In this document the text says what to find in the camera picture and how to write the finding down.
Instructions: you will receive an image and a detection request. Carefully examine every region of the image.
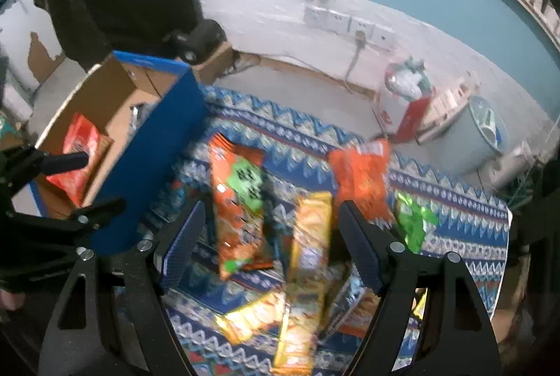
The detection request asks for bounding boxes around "person's left hand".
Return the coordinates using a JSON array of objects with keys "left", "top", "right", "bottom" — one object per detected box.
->
[{"left": 0, "top": 289, "right": 28, "bottom": 312}]

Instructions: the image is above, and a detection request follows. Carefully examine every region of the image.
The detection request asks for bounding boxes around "small yellow snack packet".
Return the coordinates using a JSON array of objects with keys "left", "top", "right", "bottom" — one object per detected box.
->
[{"left": 411, "top": 289, "right": 428, "bottom": 322}]

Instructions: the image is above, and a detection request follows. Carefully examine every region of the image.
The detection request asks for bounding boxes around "red orange fries snack bag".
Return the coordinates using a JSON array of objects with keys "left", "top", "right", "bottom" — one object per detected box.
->
[{"left": 328, "top": 139, "right": 395, "bottom": 228}]

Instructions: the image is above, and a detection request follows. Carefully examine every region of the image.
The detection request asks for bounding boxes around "small brown cardboard box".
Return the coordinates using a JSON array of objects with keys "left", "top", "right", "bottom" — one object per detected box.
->
[{"left": 192, "top": 41, "right": 240, "bottom": 85}]

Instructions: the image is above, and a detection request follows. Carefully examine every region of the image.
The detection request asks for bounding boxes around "orange snack bag white label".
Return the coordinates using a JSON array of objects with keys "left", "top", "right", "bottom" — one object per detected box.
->
[{"left": 46, "top": 112, "right": 114, "bottom": 206}]

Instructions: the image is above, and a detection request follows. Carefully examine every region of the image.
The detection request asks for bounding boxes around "long yellow biscuit packet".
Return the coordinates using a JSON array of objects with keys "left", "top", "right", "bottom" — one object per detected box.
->
[{"left": 271, "top": 191, "right": 334, "bottom": 375}]

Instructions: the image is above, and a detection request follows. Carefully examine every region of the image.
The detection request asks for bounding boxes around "grey round bin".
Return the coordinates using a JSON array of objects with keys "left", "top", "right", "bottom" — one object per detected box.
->
[{"left": 442, "top": 96, "right": 510, "bottom": 176}]

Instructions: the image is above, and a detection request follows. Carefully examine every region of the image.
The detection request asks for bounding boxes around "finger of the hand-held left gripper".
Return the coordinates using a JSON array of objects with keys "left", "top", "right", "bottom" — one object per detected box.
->
[
  {"left": 0, "top": 145, "right": 90, "bottom": 198},
  {"left": 0, "top": 198, "right": 127, "bottom": 258}
]

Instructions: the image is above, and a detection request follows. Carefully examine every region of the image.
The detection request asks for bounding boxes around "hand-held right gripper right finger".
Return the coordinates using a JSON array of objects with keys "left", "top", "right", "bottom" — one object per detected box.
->
[{"left": 339, "top": 200, "right": 502, "bottom": 376}]

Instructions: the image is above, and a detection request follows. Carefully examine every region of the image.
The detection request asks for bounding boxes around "white wall socket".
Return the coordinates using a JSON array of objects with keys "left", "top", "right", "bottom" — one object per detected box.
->
[
  {"left": 304, "top": 5, "right": 329, "bottom": 27},
  {"left": 371, "top": 26, "right": 394, "bottom": 49},
  {"left": 350, "top": 18, "right": 372, "bottom": 40},
  {"left": 327, "top": 12, "right": 351, "bottom": 33}
]

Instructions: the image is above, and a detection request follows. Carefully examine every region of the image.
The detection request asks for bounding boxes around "pale cardboard packaging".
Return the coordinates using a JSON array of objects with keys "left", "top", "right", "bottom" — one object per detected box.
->
[{"left": 418, "top": 72, "right": 482, "bottom": 145}]

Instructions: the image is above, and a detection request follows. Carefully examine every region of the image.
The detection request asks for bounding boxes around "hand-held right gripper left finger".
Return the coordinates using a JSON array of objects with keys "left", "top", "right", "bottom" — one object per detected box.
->
[{"left": 38, "top": 199, "right": 206, "bottom": 376}]

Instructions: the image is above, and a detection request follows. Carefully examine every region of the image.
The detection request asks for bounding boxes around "clear plastic bag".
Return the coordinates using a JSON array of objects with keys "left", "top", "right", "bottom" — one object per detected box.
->
[{"left": 385, "top": 57, "right": 435, "bottom": 99}]

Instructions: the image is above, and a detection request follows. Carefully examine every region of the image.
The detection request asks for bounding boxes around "blue patterned tablecloth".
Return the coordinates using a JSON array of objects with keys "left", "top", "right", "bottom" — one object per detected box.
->
[{"left": 140, "top": 85, "right": 512, "bottom": 376}]

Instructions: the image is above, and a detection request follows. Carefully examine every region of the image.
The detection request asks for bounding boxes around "orange snack packet green label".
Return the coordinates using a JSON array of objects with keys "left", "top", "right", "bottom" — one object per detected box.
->
[{"left": 208, "top": 133, "right": 275, "bottom": 281}]

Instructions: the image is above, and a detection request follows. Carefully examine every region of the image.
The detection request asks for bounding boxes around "orange yellow snack packet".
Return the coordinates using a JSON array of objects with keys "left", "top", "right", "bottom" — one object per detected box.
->
[{"left": 214, "top": 291, "right": 287, "bottom": 345}]

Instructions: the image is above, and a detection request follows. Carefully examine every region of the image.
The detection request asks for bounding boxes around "blue-sided cardboard box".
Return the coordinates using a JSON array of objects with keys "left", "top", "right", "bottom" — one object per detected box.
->
[{"left": 13, "top": 50, "right": 208, "bottom": 256}]

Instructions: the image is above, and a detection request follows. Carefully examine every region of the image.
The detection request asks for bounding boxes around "black camera device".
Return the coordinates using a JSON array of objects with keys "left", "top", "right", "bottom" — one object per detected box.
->
[{"left": 164, "top": 20, "right": 228, "bottom": 64}]

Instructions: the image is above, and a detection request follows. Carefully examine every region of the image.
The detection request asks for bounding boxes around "white plug with cable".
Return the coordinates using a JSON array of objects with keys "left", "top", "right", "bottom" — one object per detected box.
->
[{"left": 343, "top": 30, "right": 368, "bottom": 90}]

